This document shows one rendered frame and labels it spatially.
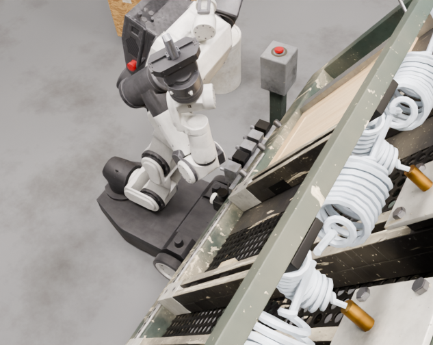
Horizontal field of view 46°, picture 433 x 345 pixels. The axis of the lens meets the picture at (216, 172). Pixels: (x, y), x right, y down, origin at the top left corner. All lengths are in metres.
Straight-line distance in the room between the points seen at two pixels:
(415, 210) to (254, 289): 0.28
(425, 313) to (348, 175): 0.15
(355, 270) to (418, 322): 0.32
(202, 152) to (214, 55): 0.35
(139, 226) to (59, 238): 0.51
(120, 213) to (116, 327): 0.56
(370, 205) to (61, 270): 2.37
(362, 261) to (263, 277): 0.39
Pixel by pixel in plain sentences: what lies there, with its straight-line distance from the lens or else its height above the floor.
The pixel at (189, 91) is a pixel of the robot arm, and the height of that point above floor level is 1.48.
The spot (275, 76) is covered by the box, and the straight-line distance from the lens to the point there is 2.19.
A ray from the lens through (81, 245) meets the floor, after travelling 2.82.
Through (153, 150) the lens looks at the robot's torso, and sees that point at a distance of 2.16.
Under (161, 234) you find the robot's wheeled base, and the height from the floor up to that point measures 0.17.
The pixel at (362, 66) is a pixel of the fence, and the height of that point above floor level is 1.19.
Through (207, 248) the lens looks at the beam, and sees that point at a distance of 1.62.
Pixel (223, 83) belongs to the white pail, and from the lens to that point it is 3.29.
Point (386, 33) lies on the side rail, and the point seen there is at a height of 1.15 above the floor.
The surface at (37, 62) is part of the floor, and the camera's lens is 3.99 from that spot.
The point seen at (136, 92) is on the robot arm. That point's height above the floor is 1.31.
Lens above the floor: 2.30
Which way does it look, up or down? 52 degrees down
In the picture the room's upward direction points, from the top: 8 degrees counter-clockwise
